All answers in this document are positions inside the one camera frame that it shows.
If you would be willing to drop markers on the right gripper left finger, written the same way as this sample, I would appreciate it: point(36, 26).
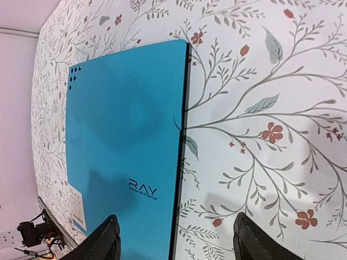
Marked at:
point(103, 243)

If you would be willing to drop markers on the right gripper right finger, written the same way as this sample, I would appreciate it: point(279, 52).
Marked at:
point(251, 242)

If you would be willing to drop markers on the blue file folder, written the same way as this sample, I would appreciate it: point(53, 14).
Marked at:
point(124, 143)

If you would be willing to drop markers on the floral patterned table mat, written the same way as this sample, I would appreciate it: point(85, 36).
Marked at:
point(266, 118)

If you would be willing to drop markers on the aluminium front rail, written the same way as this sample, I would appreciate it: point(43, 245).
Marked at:
point(60, 232)

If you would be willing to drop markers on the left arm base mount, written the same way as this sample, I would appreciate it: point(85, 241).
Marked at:
point(36, 230)

